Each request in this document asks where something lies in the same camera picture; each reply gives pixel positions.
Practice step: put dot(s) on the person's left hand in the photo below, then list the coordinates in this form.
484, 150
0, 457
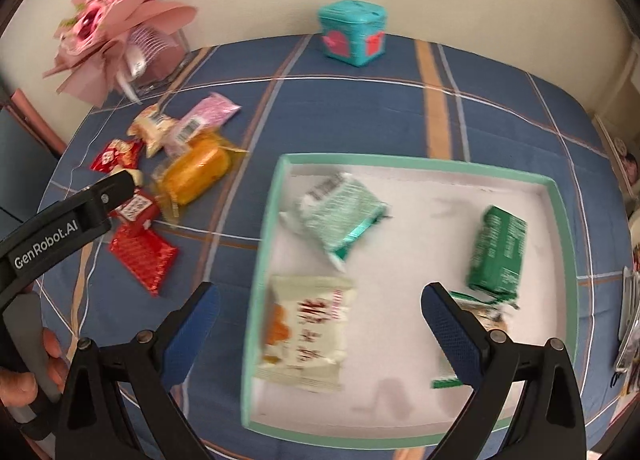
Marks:
54, 352

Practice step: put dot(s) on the white and orange snack packet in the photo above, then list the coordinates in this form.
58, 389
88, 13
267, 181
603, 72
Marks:
307, 335

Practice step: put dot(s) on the teal cube box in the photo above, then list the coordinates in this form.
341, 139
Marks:
352, 33

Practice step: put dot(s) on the teal-rimmed white tray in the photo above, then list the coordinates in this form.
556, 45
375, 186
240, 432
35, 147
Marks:
395, 290

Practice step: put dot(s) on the white cake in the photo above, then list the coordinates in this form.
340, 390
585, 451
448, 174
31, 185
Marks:
137, 207

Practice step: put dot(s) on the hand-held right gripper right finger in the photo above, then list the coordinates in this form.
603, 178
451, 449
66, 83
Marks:
450, 335

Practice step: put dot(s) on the shiny red snack packet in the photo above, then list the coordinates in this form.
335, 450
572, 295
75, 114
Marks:
142, 256

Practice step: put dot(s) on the pink snack packet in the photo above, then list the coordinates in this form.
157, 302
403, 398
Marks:
207, 113

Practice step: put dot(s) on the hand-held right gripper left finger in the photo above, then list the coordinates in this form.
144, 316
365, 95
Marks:
196, 332

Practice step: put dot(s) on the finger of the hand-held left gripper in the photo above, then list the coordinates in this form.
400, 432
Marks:
112, 192

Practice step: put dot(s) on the clear vase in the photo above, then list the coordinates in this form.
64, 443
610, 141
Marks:
160, 60

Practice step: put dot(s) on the green and white snack packet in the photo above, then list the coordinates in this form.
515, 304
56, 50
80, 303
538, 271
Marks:
340, 217

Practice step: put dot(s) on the green-edged clear snack packet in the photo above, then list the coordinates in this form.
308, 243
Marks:
492, 315

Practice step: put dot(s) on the beige snack packet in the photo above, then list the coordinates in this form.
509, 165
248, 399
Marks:
151, 129

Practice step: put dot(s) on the blue plaid tablecloth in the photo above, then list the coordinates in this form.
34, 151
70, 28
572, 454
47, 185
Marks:
350, 110

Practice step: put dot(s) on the dark green snack packet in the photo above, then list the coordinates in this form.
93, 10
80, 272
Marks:
497, 252

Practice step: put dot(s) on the orange cake packet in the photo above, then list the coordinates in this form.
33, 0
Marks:
195, 173

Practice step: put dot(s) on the red candy wrapper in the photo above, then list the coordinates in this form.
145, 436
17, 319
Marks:
112, 156

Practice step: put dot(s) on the pink flower bouquet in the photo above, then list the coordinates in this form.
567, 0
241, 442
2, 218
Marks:
107, 15

